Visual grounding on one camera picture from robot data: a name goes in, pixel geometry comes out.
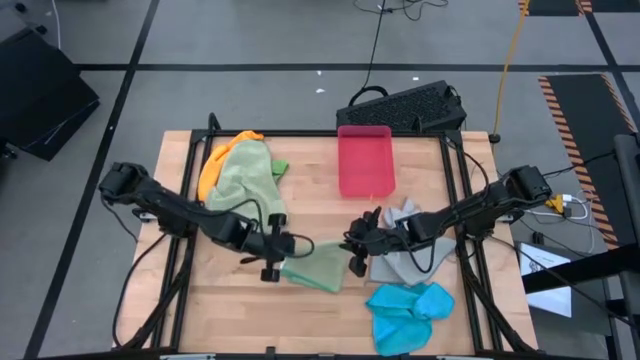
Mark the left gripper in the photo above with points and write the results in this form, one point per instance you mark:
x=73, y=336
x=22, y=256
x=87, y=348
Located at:
x=270, y=245

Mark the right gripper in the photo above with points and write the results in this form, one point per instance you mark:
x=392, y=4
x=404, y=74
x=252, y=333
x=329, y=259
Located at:
x=390, y=237

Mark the pale green microfiber towel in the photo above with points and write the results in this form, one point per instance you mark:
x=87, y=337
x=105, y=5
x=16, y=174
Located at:
x=245, y=180
x=320, y=270

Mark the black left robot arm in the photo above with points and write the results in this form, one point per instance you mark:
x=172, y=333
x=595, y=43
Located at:
x=165, y=205

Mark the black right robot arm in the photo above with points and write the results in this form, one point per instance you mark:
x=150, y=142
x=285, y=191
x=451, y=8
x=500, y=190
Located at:
x=485, y=202

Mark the grey microfiber towel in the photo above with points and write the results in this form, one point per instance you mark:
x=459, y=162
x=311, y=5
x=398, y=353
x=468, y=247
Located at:
x=400, y=272

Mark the bright green microfiber towel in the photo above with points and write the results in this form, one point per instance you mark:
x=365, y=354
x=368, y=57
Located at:
x=280, y=169

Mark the blue microfiber towel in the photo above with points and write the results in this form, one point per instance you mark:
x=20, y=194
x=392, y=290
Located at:
x=400, y=320

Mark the orange microfiber towel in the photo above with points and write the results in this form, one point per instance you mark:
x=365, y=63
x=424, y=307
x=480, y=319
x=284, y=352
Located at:
x=212, y=170

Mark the red plastic bin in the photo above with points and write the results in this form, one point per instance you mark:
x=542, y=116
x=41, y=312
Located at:
x=365, y=160

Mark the black perforated computer case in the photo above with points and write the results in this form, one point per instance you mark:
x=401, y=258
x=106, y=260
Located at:
x=400, y=107

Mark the white paper sheet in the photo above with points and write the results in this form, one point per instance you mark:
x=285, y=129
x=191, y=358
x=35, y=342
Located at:
x=550, y=302

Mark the black hazard striped mat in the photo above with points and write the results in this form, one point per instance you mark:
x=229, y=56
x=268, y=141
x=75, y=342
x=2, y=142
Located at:
x=550, y=6
x=585, y=115

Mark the black equipment case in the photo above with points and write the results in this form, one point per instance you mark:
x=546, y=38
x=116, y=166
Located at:
x=40, y=95

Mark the small black camera mount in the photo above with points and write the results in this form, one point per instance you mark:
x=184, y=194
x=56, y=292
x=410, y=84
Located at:
x=270, y=351

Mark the black metal cart frame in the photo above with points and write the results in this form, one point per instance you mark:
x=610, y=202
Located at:
x=627, y=170

